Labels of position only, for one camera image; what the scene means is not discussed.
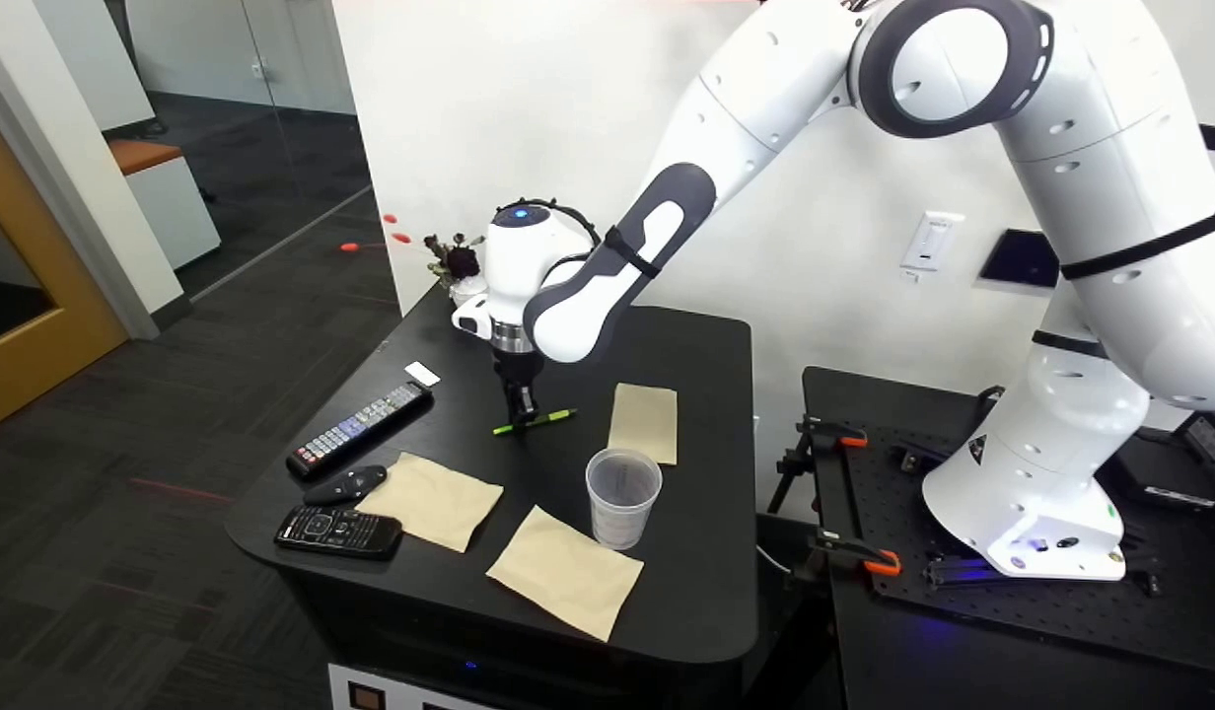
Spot beige paper napkin front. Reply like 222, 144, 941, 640
487, 505, 641, 644

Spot clear plastic cup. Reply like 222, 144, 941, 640
585, 448, 664, 552

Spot small white box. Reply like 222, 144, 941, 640
405, 363, 440, 392

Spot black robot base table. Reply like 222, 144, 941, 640
800, 365, 1215, 710

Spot black calculator remote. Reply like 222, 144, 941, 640
274, 505, 403, 559

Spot beige paper napkin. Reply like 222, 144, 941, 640
487, 505, 641, 644
357, 452, 502, 552
608, 381, 678, 464

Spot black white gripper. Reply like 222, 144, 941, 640
427, 231, 541, 423

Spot beige paper napkin left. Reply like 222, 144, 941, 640
357, 452, 502, 552

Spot black wall panel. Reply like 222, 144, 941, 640
977, 230, 1055, 286

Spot black table cart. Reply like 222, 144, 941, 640
227, 296, 757, 710

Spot long black remote control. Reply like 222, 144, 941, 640
282, 381, 433, 482

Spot orange black clamp right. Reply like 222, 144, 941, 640
786, 527, 902, 584

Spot beige paper napkin far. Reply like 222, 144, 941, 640
608, 381, 678, 464

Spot small black remote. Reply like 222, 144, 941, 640
303, 464, 387, 509

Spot white wall outlet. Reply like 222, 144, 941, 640
900, 207, 966, 278

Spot black clamp left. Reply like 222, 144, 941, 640
770, 414, 871, 513

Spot wooden door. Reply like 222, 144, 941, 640
0, 131, 126, 423

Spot white bench with orange seat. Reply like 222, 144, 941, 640
110, 138, 222, 267

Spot green black marker pen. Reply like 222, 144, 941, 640
487, 406, 574, 438

